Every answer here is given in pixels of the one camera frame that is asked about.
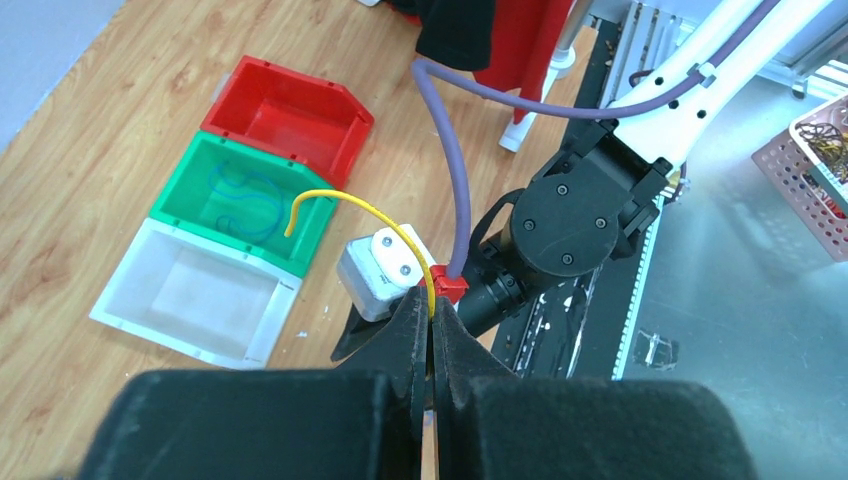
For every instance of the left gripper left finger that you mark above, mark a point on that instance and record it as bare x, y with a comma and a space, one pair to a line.
398, 354

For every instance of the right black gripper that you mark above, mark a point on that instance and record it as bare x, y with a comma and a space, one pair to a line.
491, 271

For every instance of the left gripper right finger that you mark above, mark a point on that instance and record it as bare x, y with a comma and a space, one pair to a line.
468, 399

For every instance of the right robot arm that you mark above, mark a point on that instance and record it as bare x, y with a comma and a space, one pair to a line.
595, 198

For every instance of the white plastic bin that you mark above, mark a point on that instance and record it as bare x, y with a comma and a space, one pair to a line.
203, 299

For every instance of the green plastic bin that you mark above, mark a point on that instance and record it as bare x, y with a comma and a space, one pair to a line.
242, 197

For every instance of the red plastic bin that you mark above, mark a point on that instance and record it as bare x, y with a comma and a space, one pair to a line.
306, 119

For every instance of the black garment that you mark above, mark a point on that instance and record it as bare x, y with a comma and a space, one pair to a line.
454, 33

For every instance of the red garment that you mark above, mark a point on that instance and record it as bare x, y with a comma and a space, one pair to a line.
524, 36

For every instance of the pink perforated basket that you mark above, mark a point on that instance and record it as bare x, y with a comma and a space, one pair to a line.
807, 163

